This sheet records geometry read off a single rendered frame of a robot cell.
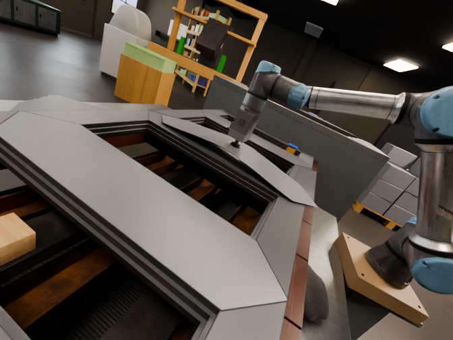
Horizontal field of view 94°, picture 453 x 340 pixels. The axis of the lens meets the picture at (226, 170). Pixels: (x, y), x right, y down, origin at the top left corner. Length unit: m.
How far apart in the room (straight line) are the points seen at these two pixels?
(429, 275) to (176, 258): 0.67
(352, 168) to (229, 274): 1.33
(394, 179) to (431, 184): 3.13
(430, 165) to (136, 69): 3.78
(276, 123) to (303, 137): 0.21
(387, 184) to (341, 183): 2.28
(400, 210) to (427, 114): 3.43
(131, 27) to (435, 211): 5.01
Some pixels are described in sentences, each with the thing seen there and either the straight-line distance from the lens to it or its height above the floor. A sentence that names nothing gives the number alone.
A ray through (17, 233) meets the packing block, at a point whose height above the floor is 0.81.
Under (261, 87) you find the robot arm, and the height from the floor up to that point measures 1.13.
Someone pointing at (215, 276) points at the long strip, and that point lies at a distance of 0.38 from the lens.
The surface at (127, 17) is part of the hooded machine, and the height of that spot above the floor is 1.19.
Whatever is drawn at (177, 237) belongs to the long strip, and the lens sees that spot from 0.41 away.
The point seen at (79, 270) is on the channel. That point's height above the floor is 0.68.
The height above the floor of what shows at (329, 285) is 0.68.
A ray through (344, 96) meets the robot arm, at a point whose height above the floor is 1.21.
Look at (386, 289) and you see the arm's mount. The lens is 0.95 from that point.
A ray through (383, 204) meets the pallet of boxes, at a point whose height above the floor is 0.29.
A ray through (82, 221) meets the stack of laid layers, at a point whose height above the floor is 0.83.
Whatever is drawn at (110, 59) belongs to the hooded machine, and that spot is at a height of 0.36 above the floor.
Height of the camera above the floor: 1.15
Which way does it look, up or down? 24 degrees down
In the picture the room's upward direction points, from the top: 24 degrees clockwise
